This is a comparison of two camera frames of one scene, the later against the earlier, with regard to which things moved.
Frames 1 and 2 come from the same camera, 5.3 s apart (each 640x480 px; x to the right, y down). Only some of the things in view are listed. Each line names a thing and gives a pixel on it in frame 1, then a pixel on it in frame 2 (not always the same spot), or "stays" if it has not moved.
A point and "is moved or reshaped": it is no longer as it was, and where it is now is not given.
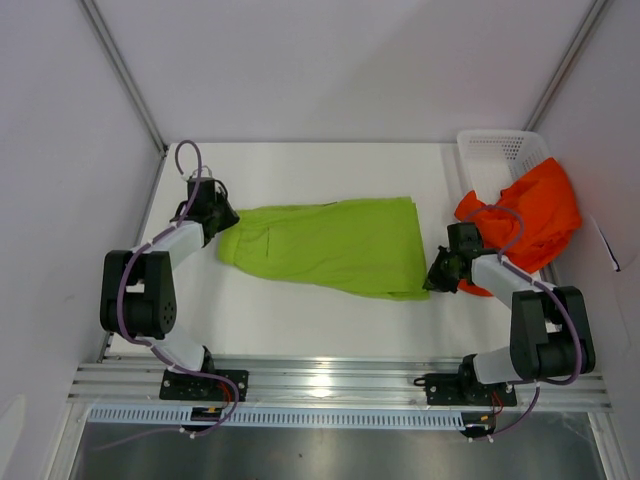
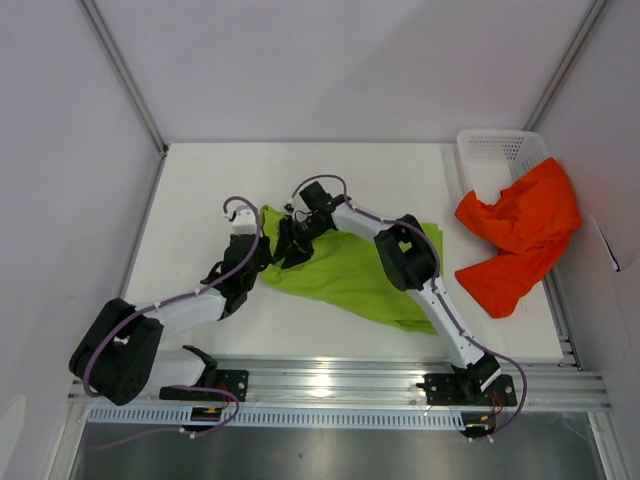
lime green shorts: x=369 y=246 is moved or reshaped
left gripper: x=231 y=217 → x=263 y=242
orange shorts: x=546 y=201 stays
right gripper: x=434 y=280 → x=297 y=251
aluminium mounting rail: x=110 y=383 stays
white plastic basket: x=494 y=159 stays
